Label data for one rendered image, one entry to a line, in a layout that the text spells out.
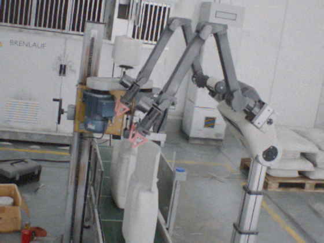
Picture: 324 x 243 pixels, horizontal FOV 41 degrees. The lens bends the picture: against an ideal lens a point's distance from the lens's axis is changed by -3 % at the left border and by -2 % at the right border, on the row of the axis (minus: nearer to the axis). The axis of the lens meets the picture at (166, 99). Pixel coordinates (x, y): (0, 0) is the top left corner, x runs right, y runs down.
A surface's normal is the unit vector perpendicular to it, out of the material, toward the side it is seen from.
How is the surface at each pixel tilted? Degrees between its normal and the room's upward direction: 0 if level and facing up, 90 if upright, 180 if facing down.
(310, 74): 90
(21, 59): 90
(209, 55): 90
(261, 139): 115
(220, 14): 90
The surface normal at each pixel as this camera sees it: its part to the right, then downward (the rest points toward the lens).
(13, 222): 0.46, 0.18
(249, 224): 0.22, 0.22
